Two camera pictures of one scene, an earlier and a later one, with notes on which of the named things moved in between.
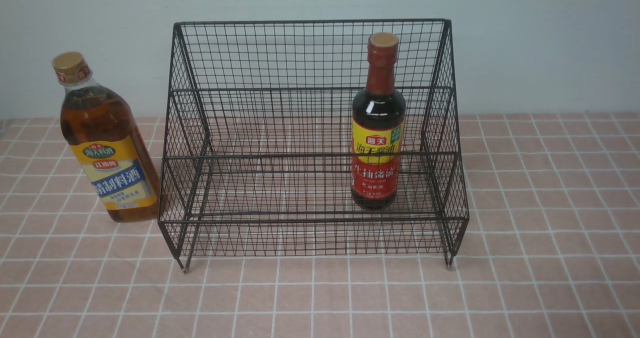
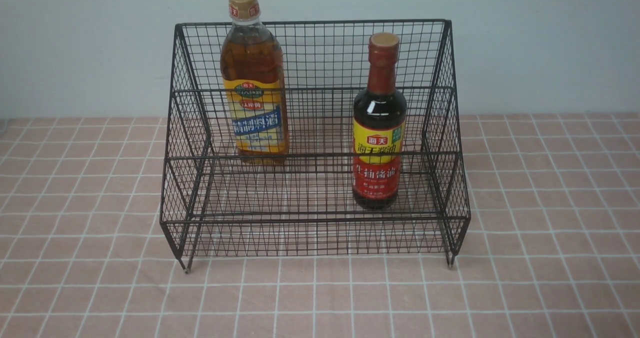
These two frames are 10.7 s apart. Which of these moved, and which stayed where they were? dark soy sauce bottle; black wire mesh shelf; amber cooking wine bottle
Moved: amber cooking wine bottle
Stayed: dark soy sauce bottle; black wire mesh shelf
